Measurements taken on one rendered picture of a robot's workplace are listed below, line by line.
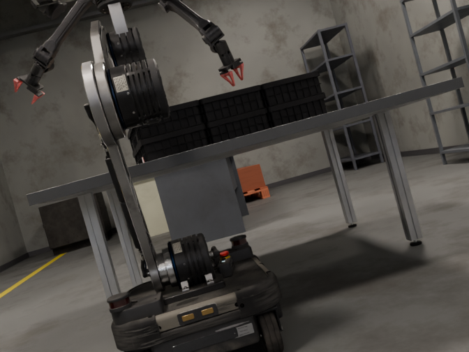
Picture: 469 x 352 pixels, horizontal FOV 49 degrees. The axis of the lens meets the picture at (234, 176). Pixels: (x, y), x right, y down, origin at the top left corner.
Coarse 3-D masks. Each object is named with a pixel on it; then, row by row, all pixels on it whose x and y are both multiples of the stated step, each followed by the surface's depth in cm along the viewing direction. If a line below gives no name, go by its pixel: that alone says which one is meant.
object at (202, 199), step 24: (192, 168) 456; (216, 168) 455; (168, 192) 458; (192, 192) 457; (216, 192) 456; (240, 192) 586; (168, 216) 459; (192, 216) 458; (216, 216) 457; (240, 216) 456
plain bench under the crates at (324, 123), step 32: (416, 96) 189; (288, 128) 184; (320, 128) 219; (384, 128) 247; (160, 160) 179; (192, 160) 180; (64, 192) 175; (96, 192) 291; (96, 224) 232; (352, 224) 342; (416, 224) 248; (96, 256) 232; (128, 256) 324
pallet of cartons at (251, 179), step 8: (240, 168) 784; (248, 168) 739; (256, 168) 742; (240, 176) 737; (248, 176) 739; (256, 176) 741; (248, 184) 739; (256, 184) 741; (264, 184) 743; (248, 192) 734; (256, 192) 736; (264, 192) 739
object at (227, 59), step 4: (228, 52) 235; (220, 56) 235; (224, 56) 234; (228, 56) 234; (224, 60) 235; (228, 60) 235; (232, 60) 236; (236, 60) 237; (240, 60) 239; (224, 64) 236; (228, 64) 235; (232, 64) 235; (220, 68) 236; (224, 68) 234; (228, 68) 233
